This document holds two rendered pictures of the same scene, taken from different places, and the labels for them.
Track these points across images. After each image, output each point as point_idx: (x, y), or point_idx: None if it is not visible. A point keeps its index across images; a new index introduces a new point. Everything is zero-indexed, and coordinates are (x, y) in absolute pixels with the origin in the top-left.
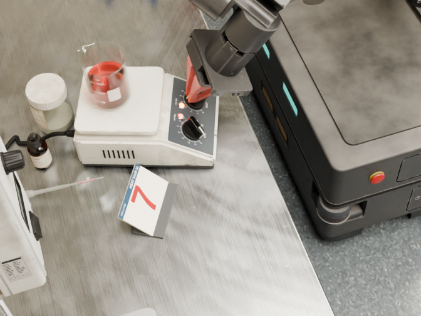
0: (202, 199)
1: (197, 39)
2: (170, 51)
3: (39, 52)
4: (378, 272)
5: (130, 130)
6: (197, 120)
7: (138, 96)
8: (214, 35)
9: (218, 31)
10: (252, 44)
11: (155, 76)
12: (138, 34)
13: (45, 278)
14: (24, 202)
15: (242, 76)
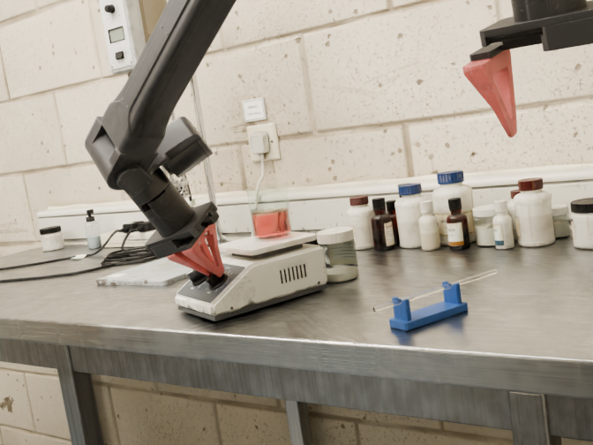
0: (173, 305)
1: (204, 204)
2: (306, 319)
3: (424, 280)
4: None
5: (235, 240)
6: (205, 282)
7: (251, 243)
8: (197, 216)
9: (198, 220)
10: None
11: (251, 247)
12: (357, 312)
13: (111, 71)
14: (121, 43)
15: (156, 237)
